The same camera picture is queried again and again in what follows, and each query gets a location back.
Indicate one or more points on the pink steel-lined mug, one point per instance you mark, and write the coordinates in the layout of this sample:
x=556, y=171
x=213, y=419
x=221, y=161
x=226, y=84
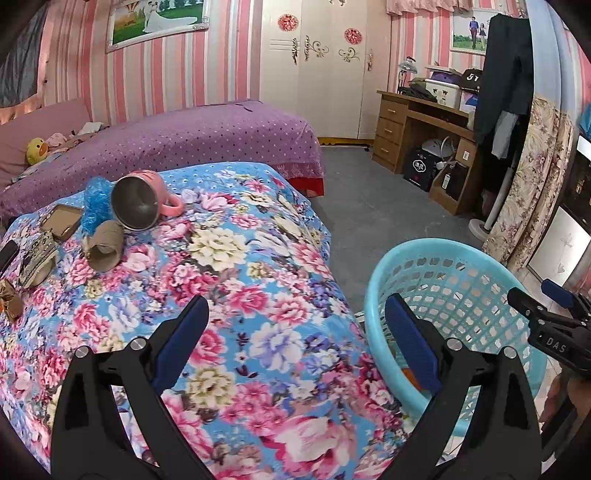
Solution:
x=136, y=203

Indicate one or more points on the brown cardboard box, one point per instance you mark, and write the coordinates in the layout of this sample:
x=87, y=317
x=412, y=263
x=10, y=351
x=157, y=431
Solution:
x=450, y=184

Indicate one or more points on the pink curtain valance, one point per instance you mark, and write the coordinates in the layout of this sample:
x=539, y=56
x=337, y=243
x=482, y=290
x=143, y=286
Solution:
x=425, y=5

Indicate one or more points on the person's right hand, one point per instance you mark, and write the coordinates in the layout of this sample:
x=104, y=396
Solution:
x=552, y=397

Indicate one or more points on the pink plush toy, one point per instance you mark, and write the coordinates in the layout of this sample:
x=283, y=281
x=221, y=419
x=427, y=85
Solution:
x=56, y=140

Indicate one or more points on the light blue plastic basket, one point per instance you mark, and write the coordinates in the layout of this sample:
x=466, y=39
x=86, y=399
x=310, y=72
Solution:
x=461, y=295

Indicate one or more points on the floral tablecloth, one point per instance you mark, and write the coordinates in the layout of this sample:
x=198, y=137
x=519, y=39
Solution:
x=254, y=277

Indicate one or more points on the black printed box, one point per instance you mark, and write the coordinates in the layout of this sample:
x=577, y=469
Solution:
x=421, y=168

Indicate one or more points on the black smartphone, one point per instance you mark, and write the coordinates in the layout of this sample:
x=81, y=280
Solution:
x=7, y=256

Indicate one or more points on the pink padded headboard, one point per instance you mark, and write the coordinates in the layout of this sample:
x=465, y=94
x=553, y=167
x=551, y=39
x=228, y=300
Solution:
x=37, y=124

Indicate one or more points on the brown phone case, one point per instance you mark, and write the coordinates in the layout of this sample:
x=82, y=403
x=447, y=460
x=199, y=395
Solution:
x=60, y=224

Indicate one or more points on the white standing fan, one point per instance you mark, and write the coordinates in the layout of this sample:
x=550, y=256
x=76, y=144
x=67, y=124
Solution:
x=482, y=226

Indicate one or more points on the hanging black jacket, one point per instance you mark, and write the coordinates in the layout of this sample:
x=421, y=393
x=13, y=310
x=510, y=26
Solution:
x=503, y=78

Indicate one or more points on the grey window curtain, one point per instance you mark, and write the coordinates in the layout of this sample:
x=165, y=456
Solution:
x=18, y=60

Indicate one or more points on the crumpled golden brown wrapper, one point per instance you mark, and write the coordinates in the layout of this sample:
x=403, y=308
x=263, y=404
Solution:
x=10, y=300

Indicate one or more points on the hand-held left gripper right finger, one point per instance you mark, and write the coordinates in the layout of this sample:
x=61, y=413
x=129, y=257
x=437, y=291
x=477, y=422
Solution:
x=413, y=341

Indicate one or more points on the framed wedding picture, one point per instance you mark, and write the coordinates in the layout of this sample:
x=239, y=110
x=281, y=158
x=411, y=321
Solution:
x=157, y=21

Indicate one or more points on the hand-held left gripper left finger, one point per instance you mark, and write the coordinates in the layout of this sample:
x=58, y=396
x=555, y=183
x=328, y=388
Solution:
x=182, y=341

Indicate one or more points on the blue plastic bag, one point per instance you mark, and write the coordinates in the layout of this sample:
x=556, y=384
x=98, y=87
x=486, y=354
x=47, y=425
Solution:
x=94, y=203

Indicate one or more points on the wooden desk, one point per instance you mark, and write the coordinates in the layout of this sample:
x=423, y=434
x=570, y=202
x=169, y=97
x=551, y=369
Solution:
x=390, y=134

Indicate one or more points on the cardboard tube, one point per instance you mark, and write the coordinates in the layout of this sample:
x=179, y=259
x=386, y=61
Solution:
x=104, y=247

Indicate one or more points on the white cloth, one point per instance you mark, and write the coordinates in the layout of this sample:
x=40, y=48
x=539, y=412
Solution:
x=90, y=128

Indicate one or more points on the black bag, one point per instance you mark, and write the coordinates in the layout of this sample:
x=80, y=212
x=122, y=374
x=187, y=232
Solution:
x=471, y=79

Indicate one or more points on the desk lamp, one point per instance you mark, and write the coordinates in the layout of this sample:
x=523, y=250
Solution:
x=408, y=69

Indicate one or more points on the purple dotted bed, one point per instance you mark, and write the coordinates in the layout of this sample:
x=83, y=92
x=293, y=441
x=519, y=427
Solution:
x=184, y=138

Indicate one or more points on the yellow duck plush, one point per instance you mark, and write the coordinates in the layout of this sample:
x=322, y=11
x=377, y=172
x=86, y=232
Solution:
x=37, y=151

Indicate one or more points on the small couple wall poster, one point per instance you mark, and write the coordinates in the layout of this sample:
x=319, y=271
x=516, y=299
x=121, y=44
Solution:
x=471, y=30

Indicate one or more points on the white storage box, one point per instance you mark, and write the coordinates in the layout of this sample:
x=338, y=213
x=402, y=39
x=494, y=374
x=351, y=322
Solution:
x=442, y=94

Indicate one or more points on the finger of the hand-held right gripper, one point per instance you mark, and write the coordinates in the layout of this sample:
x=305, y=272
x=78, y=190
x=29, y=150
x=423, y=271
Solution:
x=526, y=302
x=561, y=293

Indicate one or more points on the white small fan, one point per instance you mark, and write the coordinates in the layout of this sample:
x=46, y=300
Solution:
x=436, y=148

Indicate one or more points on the white wardrobe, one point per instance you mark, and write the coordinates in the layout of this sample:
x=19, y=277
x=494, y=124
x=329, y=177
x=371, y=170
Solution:
x=323, y=92

